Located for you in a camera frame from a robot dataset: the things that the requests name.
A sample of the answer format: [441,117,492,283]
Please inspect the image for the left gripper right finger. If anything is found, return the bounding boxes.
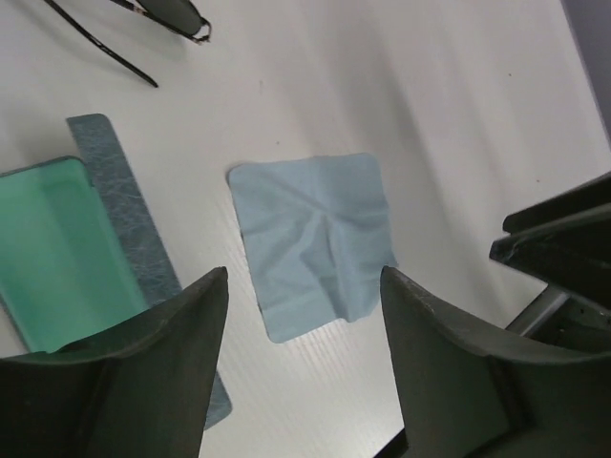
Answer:
[380,267,610,457]

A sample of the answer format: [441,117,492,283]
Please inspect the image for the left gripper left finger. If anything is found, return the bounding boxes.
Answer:
[1,267,228,457]

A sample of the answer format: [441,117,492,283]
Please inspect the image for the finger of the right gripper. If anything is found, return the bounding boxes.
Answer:
[489,174,610,305]

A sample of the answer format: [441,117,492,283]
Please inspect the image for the blue glasses case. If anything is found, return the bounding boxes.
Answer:
[1,114,218,430]

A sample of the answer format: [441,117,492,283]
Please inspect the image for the light blue cleaning cloth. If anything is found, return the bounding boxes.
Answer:
[227,154,396,344]

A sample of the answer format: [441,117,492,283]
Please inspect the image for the black frame sunglasses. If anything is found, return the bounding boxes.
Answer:
[36,1,222,95]

